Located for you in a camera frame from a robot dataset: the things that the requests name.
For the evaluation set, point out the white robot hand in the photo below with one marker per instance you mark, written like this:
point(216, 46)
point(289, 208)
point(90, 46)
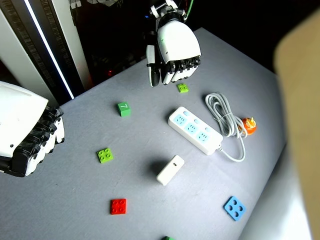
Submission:
point(178, 42)
point(17, 120)

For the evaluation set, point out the white power strip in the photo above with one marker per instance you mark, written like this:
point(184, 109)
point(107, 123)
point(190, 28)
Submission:
point(195, 130)

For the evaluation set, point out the white charger block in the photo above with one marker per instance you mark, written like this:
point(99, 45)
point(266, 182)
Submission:
point(170, 170)

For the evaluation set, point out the lime green stud brick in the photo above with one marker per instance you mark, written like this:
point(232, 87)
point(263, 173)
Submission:
point(183, 88)
point(105, 155)

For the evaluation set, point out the white light strip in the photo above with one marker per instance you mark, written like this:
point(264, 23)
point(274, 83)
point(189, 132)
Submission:
point(50, 52)

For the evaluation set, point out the green number seven cube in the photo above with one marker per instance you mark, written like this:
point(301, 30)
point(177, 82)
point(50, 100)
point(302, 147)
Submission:
point(124, 110)

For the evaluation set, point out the grey table cloth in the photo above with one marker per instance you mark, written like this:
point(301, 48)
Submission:
point(75, 187)

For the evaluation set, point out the orange toy with yellow top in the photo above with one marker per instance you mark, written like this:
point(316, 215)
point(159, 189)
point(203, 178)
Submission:
point(250, 128)

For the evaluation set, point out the red stud brick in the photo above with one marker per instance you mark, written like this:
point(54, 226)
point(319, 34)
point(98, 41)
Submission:
point(118, 206)

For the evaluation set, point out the blurred beige panel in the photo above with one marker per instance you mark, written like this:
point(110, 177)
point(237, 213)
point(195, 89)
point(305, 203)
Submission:
point(302, 100)

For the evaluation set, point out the blue four-hole block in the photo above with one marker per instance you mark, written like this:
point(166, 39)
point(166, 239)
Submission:
point(235, 207)

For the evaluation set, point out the dark green block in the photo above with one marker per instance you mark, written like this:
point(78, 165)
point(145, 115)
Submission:
point(168, 238)

